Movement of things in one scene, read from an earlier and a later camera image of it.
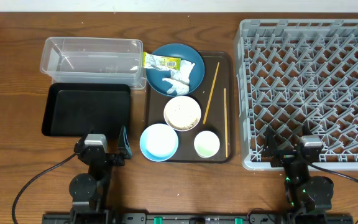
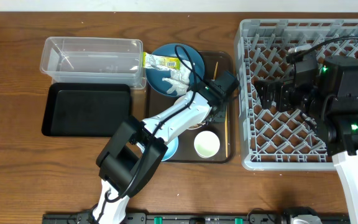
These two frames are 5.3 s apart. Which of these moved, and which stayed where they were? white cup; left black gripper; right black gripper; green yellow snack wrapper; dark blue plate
Moved: right black gripper; left black gripper
Stayed: white cup; dark blue plate; green yellow snack wrapper
